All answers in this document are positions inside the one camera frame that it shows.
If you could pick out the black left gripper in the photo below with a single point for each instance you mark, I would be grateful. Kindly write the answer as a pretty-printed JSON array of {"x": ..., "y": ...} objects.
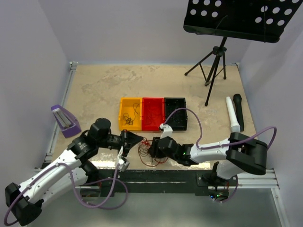
[{"x": 128, "y": 140}]

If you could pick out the black music stand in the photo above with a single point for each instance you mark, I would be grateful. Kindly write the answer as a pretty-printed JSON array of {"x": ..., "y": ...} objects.
[{"x": 255, "y": 20}]

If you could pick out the aluminium table frame rail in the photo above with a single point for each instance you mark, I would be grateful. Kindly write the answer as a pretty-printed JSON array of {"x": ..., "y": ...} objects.
[{"x": 56, "y": 130}]

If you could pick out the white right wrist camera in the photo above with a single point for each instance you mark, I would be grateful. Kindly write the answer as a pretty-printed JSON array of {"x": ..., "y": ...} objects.
[{"x": 166, "y": 131}]

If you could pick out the yellow plastic bin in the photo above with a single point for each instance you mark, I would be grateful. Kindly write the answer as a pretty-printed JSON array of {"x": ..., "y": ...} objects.
[{"x": 130, "y": 114}]

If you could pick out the black plastic bin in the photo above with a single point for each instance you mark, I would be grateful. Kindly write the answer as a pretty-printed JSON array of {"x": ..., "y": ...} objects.
[{"x": 178, "y": 121}]

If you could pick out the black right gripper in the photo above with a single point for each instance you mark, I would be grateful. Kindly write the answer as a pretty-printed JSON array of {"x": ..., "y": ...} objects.
[{"x": 154, "y": 151}]

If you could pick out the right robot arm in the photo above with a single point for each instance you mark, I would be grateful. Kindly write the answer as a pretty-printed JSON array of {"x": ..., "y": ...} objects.
[{"x": 236, "y": 154}]

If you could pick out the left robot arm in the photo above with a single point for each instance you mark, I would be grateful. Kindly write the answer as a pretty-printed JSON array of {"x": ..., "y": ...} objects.
[{"x": 71, "y": 169}]

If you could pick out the red plastic bin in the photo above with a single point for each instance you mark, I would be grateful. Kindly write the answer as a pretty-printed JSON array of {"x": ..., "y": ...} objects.
[{"x": 152, "y": 113}]

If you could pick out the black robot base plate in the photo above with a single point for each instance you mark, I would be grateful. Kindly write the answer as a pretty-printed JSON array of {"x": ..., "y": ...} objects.
[{"x": 166, "y": 181}]

